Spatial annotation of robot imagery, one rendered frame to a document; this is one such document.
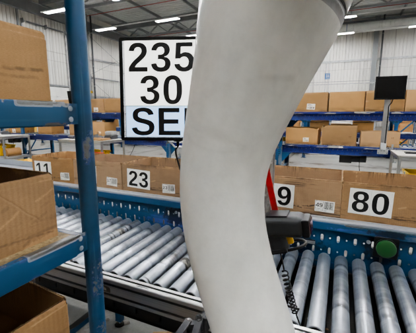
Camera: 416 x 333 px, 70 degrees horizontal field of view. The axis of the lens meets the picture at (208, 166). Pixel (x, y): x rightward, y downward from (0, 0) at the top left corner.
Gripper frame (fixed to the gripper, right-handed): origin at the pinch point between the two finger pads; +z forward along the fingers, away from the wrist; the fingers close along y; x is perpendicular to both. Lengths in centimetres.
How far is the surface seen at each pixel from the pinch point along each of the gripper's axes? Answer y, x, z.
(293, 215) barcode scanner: -8.3, -14.1, 23.0
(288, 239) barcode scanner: -7.5, -7.6, 23.2
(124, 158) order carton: 120, -8, 116
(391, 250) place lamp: -39, 14, 79
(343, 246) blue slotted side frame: -22, 17, 84
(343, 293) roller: -22, 20, 52
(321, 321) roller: -16.1, 20.4, 34.9
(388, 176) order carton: -40, -8, 116
